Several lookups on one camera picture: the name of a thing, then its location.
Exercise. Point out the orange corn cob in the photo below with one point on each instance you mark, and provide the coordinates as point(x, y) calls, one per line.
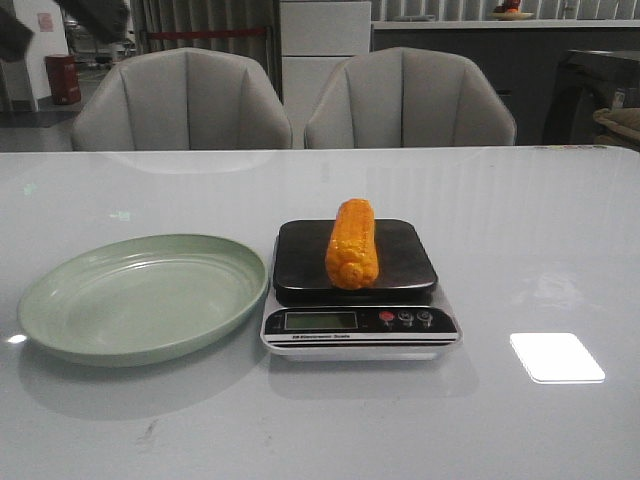
point(351, 259)

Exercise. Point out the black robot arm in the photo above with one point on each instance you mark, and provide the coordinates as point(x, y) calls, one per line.
point(105, 20)

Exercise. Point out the black electronic kitchen scale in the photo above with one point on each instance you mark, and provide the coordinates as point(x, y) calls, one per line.
point(403, 316)

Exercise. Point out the right grey upholstered chair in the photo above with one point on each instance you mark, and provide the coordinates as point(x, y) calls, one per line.
point(408, 98)

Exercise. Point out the grey upholstered chair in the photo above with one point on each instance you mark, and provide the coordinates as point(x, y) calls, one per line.
point(183, 99)
point(408, 98)

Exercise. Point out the light green plate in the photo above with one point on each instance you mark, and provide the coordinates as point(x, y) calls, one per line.
point(143, 301)

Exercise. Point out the left grey upholstered chair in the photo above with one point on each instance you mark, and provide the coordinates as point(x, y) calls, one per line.
point(183, 99)

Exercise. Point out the white cabinet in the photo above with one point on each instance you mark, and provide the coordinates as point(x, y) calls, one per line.
point(315, 36)

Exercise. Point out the red barrier tape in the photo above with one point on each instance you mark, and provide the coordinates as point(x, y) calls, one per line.
point(207, 34)

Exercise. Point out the grey counter with white top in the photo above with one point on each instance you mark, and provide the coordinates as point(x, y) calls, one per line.
point(519, 57)

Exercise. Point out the fruit bowl on counter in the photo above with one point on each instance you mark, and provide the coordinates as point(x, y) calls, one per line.
point(510, 10)

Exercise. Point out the red bin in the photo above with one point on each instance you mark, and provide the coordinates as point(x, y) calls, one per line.
point(63, 79)

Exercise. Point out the dark appliance at right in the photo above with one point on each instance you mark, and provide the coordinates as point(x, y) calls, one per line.
point(587, 81)

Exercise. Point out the beige cushion at right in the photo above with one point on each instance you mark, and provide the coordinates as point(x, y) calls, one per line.
point(618, 127)

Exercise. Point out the pink wall notice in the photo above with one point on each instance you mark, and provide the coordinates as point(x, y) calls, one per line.
point(45, 22)

